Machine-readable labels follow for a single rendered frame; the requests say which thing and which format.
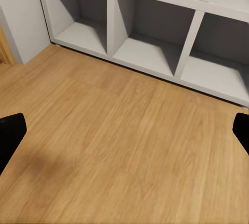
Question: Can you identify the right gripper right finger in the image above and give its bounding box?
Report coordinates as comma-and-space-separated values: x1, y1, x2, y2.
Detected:
232, 112, 249, 155

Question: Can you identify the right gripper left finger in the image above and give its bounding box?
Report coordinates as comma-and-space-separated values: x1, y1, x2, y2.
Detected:
0, 113, 27, 175

